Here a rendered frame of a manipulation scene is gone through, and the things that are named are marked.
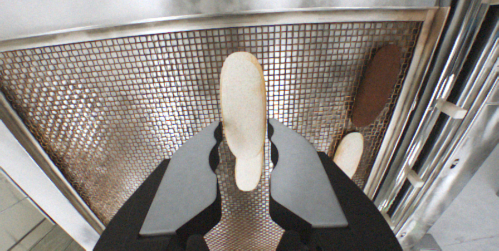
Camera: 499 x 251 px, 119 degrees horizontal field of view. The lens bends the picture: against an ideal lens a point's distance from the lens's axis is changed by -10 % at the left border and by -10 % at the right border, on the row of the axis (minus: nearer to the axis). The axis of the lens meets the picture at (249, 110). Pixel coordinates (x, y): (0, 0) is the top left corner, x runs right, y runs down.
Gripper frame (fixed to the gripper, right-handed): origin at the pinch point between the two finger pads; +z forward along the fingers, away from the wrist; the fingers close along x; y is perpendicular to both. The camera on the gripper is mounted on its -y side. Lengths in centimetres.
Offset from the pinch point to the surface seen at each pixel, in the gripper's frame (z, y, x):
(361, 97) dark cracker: 5.8, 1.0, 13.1
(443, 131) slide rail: 8.3, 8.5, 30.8
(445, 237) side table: 8, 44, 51
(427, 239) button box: 7, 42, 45
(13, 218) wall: 105, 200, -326
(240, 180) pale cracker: 5.5, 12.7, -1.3
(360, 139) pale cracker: 5.8, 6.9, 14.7
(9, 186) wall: 124, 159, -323
